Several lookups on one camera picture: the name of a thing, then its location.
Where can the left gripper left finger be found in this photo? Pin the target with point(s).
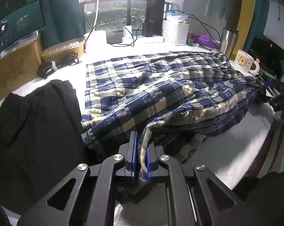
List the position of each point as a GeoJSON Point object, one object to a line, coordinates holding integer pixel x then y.
{"type": "Point", "coordinates": [86, 196]}

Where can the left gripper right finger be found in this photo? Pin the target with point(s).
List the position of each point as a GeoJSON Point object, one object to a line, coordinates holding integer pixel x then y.
{"type": "Point", "coordinates": [195, 196]}

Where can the blue yellow plaid pants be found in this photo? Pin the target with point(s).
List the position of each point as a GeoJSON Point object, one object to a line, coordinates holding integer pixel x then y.
{"type": "Point", "coordinates": [166, 98]}

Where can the white bear cartoon mug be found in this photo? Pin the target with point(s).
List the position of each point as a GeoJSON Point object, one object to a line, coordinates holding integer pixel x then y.
{"type": "Point", "coordinates": [247, 63]}

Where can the stainless steel tumbler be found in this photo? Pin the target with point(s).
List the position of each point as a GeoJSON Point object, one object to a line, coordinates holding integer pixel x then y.
{"type": "Point", "coordinates": [228, 41]}

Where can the black folded garment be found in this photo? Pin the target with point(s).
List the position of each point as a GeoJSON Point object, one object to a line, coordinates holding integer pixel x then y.
{"type": "Point", "coordinates": [40, 143]}

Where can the white perforated plastic basket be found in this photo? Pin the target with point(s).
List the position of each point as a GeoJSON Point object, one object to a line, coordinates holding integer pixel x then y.
{"type": "Point", "coordinates": [175, 33]}

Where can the white power strip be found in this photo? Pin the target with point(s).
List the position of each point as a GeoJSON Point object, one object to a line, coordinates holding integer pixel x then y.
{"type": "Point", "coordinates": [142, 40]}

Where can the white charger block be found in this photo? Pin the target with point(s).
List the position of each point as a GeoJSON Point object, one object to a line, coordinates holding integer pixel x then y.
{"type": "Point", "coordinates": [127, 31]}

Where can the black power adapter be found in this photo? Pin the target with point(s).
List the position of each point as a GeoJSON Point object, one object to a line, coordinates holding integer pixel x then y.
{"type": "Point", "coordinates": [147, 29]}

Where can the blue plastic bag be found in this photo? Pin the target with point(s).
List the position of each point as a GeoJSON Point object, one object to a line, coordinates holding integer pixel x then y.
{"type": "Point", "coordinates": [172, 16]}

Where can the white desk lamp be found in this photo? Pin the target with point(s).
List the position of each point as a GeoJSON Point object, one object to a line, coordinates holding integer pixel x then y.
{"type": "Point", "coordinates": [94, 38]}

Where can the brown oval lidded box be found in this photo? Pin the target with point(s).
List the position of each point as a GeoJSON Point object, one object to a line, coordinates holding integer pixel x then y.
{"type": "Point", "coordinates": [57, 52]}

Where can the cardboard box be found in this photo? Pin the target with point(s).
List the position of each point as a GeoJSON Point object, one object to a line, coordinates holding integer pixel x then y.
{"type": "Point", "coordinates": [19, 67]}

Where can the teal screen tablet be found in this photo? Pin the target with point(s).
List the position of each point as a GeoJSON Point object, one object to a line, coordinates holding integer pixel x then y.
{"type": "Point", "coordinates": [21, 23]}

